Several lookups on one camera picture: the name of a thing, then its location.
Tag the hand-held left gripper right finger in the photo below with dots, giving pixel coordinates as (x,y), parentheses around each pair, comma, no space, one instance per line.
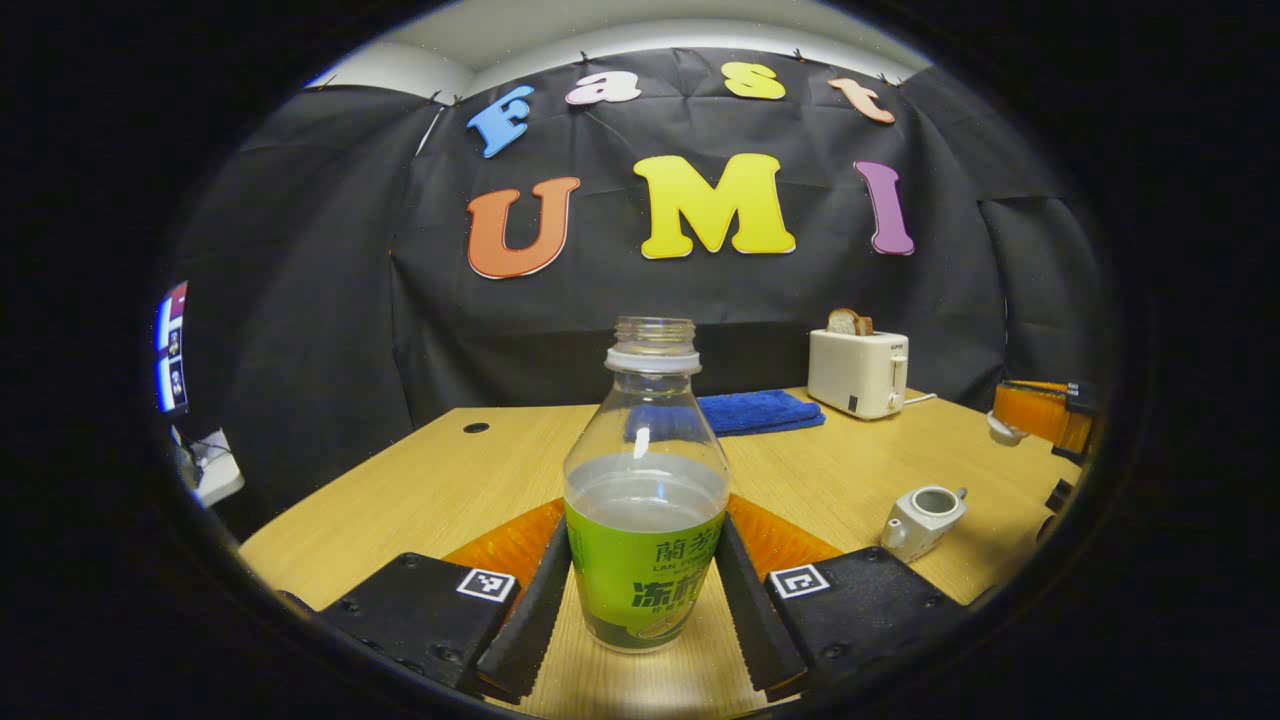
(750,610)

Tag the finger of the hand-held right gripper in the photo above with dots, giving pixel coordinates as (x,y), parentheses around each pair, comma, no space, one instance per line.
(1040,415)

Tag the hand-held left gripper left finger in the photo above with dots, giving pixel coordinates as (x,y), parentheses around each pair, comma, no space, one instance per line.
(535,620)

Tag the green label water bottle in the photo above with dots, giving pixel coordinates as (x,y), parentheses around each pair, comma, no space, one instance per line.
(645,560)

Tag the white floral teacup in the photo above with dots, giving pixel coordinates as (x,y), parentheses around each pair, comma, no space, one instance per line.
(915,525)

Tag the white toaster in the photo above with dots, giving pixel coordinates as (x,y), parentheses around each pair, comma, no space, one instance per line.
(855,375)

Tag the blue towel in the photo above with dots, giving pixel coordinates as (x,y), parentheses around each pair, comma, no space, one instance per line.
(765,412)

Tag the toasted bread slice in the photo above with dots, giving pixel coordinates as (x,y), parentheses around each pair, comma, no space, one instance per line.
(848,322)

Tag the white side table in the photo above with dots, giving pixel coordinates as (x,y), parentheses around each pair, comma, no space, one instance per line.
(215,468)

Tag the black backdrop cloth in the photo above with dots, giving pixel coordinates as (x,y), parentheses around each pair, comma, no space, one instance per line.
(300,300)

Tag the computer monitor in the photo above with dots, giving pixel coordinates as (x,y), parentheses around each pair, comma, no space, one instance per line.
(172,350)

